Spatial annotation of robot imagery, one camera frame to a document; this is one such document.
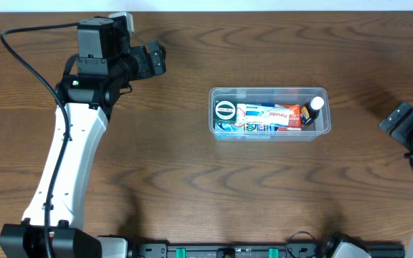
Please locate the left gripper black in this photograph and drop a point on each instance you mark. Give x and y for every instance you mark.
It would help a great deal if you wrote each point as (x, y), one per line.
(148, 61)

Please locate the green square box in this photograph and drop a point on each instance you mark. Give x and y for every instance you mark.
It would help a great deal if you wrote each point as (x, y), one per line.
(225, 111)

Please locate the blue Cool Fever box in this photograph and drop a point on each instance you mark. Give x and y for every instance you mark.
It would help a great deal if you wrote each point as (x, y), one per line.
(225, 130)

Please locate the dark bottle white cap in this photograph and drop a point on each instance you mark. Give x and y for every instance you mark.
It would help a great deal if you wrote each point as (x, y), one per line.
(310, 111)

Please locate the white Panadol box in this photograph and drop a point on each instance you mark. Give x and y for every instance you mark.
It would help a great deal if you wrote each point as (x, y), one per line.
(266, 115)

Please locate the red Panadol ActiFast box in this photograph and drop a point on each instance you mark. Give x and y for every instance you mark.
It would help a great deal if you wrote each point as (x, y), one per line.
(294, 123)

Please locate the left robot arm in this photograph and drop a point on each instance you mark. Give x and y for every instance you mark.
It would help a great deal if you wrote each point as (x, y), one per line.
(92, 82)

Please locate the clear plastic container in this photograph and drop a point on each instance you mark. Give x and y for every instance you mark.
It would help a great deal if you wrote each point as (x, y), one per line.
(270, 96)

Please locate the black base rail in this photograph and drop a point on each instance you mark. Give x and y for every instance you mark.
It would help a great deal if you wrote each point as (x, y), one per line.
(264, 251)

